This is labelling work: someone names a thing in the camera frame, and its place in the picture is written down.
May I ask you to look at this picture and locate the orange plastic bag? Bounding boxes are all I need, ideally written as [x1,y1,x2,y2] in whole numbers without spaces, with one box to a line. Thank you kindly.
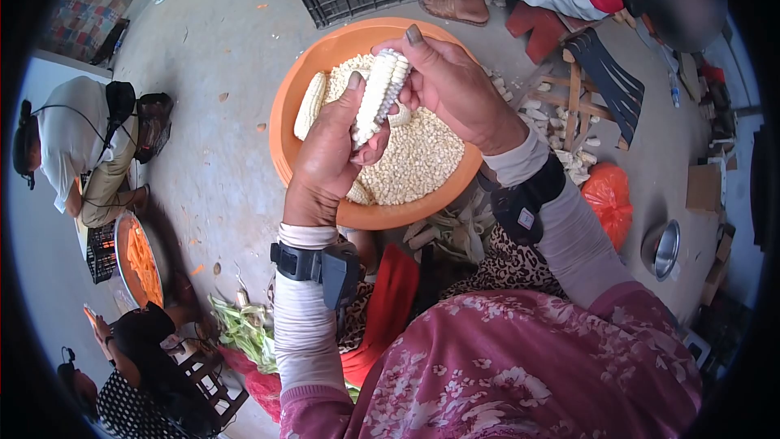
[580,162,635,252]

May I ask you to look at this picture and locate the red plastic stool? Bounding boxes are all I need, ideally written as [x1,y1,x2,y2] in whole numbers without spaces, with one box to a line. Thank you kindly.
[505,0,586,65]

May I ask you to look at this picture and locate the small black crate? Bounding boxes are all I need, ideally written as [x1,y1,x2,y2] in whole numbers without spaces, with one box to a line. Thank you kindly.
[85,221,119,285]

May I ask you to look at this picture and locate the person's left thumb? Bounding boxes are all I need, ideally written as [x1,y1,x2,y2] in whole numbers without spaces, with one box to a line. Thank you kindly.
[339,71,366,130]

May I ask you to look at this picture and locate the orange plastic basin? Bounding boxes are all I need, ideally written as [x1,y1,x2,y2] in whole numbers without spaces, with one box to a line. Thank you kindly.
[269,17,485,231]

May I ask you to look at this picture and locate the person's right hand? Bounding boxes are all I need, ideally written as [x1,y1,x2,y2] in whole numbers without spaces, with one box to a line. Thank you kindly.
[372,24,530,156]

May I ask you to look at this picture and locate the pile of green corn husks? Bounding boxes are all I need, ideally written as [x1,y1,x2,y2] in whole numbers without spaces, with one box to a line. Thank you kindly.
[208,293,278,375]

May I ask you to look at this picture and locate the person's body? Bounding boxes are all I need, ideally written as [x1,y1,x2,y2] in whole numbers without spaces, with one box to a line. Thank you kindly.
[279,280,704,439]

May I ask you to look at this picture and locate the cardboard box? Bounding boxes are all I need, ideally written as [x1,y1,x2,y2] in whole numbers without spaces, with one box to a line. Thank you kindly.
[685,162,725,215]

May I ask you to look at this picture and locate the tray of carrot sticks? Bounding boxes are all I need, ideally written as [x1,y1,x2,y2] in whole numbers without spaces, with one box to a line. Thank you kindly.
[113,212,167,311]

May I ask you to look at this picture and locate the red cloth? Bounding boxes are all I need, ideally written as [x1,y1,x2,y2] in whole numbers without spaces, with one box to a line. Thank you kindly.
[339,244,421,389]

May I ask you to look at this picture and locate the person's legs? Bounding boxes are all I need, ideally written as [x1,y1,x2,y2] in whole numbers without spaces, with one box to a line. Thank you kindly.
[268,222,564,354]

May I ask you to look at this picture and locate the pile of pale corn husks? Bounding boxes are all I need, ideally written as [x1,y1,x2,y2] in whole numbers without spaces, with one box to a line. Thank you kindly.
[402,192,501,264]

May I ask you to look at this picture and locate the person's right thumb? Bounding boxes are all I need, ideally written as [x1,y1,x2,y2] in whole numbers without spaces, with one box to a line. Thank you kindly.
[372,24,427,62]

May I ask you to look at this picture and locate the person's left fingers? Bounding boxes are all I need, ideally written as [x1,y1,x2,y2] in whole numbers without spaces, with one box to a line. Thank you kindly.
[350,126,392,167]

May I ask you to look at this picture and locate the person's left hand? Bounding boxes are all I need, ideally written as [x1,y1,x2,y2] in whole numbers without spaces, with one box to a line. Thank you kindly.
[283,71,391,228]

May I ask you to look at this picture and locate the person's right fingers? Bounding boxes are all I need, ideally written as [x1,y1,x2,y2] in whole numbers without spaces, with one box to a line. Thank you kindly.
[397,67,427,114]

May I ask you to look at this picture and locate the pile of white corn kernels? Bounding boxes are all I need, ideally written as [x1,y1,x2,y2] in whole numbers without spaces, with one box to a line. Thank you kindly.
[323,54,466,206]

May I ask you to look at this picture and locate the pile of bare corn cobs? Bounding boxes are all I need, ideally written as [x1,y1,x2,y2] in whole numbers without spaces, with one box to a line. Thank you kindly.
[484,67,604,187]

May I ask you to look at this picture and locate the black wrist band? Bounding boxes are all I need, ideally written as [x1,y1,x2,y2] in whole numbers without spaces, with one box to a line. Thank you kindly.
[478,152,568,248]
[270,240,362,312]

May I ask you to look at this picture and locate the steel bowl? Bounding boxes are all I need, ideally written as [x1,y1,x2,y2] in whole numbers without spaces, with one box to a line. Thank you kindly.
[640,218,682,283]

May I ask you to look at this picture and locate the whole white corn cob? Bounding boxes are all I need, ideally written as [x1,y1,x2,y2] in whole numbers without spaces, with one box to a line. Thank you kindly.
[293,71,328,141]

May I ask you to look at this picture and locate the patterned mat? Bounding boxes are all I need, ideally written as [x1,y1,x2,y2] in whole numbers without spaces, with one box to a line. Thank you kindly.
[38,0,153,64]

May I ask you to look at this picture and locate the low wooden stool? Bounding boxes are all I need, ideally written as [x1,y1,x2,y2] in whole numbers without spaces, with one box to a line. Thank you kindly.
[177,348,251,430]

